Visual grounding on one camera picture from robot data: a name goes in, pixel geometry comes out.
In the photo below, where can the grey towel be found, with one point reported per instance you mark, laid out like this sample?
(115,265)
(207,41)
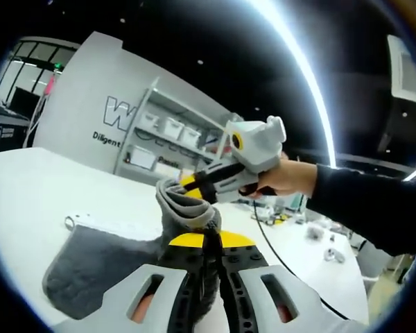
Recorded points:
(86,263)

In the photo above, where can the person's right hand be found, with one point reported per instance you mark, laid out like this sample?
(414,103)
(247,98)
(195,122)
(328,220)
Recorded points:
(291,178)

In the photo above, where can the yellow and black tool clutter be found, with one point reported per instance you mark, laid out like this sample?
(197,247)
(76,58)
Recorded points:
(275,219)

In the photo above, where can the row of white storage bins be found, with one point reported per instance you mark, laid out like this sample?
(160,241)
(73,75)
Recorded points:
(171,126)

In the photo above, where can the ceiling light strip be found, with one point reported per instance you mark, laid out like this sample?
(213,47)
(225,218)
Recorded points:
(312,69)

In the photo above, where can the grey metal storage shelf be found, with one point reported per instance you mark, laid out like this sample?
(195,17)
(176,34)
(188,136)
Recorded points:
(149,104)

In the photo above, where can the ceiling air conditioner unit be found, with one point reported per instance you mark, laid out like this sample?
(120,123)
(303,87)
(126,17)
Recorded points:
(405,69)

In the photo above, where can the pink hanging tag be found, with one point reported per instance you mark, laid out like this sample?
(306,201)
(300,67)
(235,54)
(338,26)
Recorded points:
(49,85)

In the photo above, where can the cabinet with black front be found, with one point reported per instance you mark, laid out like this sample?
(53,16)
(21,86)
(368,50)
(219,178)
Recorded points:
(12,132)

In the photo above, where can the black screen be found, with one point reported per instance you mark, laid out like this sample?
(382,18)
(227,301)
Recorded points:
(23,95)

